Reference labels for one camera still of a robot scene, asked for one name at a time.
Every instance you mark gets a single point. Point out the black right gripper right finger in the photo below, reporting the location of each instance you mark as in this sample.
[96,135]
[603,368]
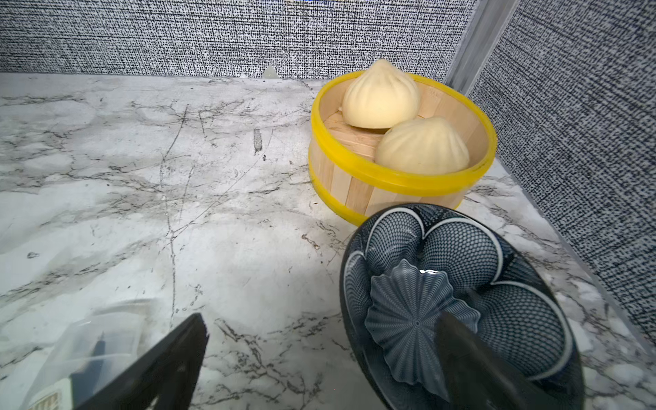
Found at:
[477,378]

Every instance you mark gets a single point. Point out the cream steamed bun near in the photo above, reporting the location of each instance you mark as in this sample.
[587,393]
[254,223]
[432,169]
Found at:
[423,146]

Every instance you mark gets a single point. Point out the blue ridged small dish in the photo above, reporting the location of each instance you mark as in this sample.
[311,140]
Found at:
[406,304]

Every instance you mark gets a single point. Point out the yellow rimmed wooden steamer basket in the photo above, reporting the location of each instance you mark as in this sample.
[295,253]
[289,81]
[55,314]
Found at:
[354,187]

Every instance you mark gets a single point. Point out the cream steamed bun far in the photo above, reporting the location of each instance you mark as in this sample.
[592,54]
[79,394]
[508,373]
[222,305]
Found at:
[382,97]

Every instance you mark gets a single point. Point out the dark blue patterned bowl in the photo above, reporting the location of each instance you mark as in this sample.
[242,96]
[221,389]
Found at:
[521,321]

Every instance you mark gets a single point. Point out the cream steamed bun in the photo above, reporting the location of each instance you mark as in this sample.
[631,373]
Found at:
[382,97]
[423,146]

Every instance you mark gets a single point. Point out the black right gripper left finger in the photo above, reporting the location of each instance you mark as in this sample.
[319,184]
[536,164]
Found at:
[165,377]

